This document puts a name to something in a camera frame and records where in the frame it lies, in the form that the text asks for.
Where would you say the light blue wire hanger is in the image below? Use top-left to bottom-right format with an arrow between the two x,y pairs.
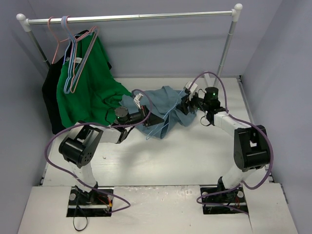
145,88 -> 187,141

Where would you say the blue-grey t-shirt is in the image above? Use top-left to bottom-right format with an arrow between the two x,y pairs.
119,85 -> 197,139

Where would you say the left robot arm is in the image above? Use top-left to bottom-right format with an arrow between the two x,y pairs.
58,105 -> 164,205

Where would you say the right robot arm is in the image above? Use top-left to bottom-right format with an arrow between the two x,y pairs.
177,82 -> 273,201

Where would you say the green t-shirt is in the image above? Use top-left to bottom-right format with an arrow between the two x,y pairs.
56,38 -> 131,128

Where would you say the black t-shirt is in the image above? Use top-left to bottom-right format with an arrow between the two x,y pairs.
41,29 -> 113,134

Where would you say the silver clothes rack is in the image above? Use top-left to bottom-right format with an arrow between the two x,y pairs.
16,3 -> 243,76

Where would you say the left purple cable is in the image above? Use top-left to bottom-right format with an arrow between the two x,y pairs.
45,89 -> 131,215

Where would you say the purple cable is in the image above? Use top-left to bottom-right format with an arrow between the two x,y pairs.
191,71 -> 274,210
45,89 -> 131,215

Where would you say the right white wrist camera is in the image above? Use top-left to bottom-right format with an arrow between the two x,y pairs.
184,81 -> 198,98

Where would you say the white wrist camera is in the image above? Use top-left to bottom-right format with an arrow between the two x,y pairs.
134,93 -> 144,109
184,81 -> 198,98

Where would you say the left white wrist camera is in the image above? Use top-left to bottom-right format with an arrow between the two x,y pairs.
134,93 -> 144,109

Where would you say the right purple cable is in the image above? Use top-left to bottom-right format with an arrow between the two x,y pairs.
191,71 -> 274,210

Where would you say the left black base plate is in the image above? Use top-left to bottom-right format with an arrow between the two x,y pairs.
66,186 -> 114,217

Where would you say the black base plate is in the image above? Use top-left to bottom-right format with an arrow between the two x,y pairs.
197,187 -> 249,215
66,186 -> 114,217

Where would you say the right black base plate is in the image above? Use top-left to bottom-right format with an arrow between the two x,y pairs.
197,187 -> 249,215

